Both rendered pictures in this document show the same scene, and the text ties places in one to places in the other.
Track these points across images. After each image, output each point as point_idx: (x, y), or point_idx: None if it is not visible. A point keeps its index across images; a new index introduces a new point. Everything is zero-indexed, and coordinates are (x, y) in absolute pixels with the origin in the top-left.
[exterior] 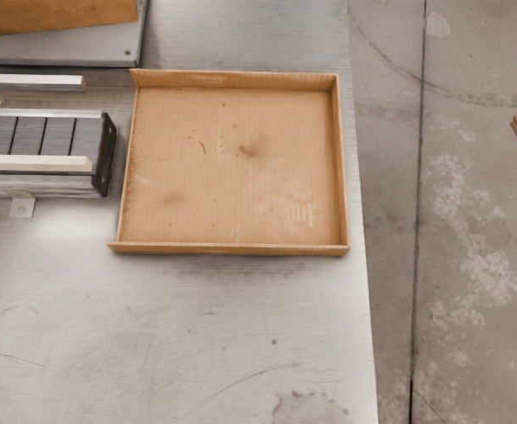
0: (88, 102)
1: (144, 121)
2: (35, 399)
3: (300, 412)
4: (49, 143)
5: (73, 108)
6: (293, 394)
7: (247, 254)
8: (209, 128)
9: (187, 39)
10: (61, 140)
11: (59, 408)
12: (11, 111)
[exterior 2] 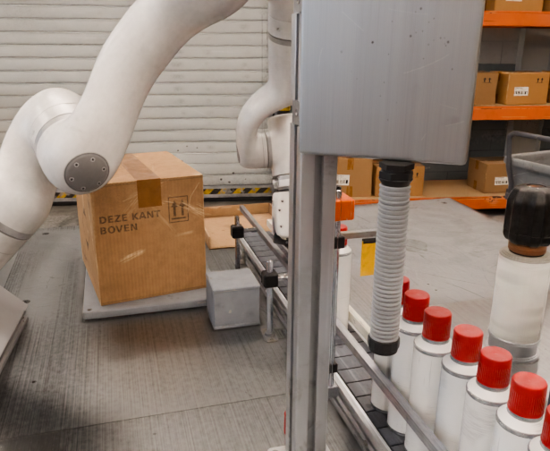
0: (224, 257)
1: (230, 244)
2: (360, 244)
3: None
4: (260, 239)
5: (230, 259)
6: None
7: None
8: (226, 234)
9: None
10: (258, 237)
11: (359, 241)
12: (249, 249)
